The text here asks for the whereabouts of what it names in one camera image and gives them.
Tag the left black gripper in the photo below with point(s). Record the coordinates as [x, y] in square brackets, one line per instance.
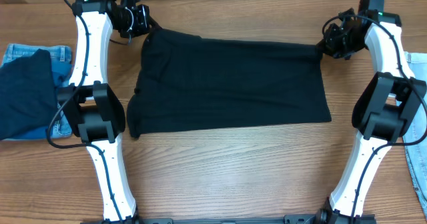
[143, 18]

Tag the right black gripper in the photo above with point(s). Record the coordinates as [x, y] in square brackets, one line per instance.
[330, 42]

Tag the black t-shirt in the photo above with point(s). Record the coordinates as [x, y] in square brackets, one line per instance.
[189, 83]

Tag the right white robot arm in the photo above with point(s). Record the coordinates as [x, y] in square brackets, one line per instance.
[382, 114]

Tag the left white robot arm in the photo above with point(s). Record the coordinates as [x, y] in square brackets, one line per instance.
[93, 111]

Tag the folded blue denim jeans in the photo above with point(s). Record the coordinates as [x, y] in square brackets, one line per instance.
[61, 56]

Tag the light blue denim garment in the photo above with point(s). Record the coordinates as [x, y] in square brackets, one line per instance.
[416, 154]

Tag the folded navy blue garment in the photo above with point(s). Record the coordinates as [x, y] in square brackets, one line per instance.
[28, 97]

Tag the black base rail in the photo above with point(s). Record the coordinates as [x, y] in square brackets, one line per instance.
[287, 219]

